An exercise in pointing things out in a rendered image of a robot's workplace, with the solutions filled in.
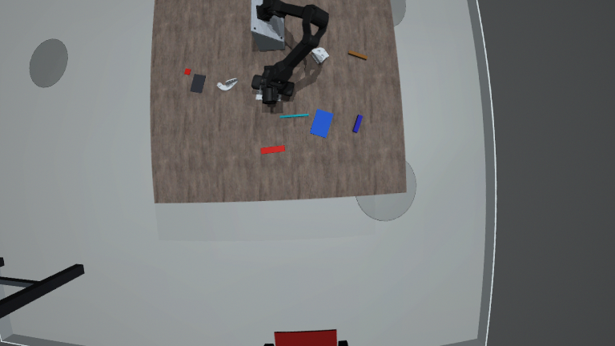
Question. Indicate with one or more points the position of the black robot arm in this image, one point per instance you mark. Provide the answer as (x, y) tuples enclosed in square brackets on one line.
[(282, 70)]

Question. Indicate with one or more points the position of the brown flat bar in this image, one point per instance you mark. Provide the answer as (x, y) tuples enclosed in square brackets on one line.
[(353, 53)]

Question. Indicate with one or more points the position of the red flat bar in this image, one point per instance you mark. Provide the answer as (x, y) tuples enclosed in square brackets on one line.
[(266, 150)]

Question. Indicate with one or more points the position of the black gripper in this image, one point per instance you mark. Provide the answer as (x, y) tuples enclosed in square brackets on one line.
[(257, 81)]

